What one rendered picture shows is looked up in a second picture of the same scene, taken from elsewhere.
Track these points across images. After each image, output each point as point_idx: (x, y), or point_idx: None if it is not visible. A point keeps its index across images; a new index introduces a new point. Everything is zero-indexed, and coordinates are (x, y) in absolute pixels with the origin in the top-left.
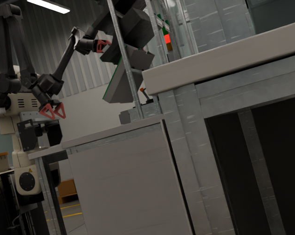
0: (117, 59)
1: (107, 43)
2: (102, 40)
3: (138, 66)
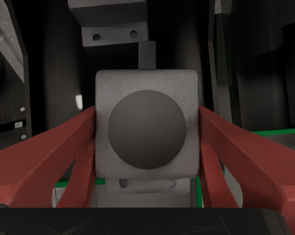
0: (252, 108)
1: (52, 184)
2: (170, 214)
3: (217, 60)
